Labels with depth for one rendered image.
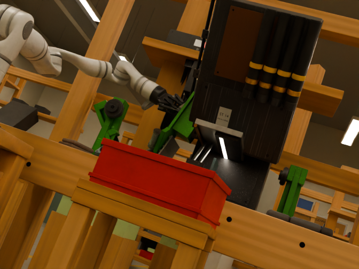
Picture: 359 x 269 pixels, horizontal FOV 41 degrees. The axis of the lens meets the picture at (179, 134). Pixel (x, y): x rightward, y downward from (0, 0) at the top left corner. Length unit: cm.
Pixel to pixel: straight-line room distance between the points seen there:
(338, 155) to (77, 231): 1112
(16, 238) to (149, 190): 120
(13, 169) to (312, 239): 88
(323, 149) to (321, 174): 994
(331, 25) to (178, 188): 139
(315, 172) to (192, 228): 115
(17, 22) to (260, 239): 93
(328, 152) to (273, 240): 1071
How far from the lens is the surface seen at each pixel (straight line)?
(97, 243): 138
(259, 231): 143
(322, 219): 1177
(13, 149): 141
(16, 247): 228
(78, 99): 231
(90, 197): 118
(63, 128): 229
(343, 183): 219
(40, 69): 181
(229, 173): 186
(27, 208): 228
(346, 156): 1214
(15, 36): 145
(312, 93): 208
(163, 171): 117
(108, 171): 123
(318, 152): 1208
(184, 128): 176
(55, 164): 159
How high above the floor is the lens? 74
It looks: 12 degrees up
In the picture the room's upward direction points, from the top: 21 degrees clockwise
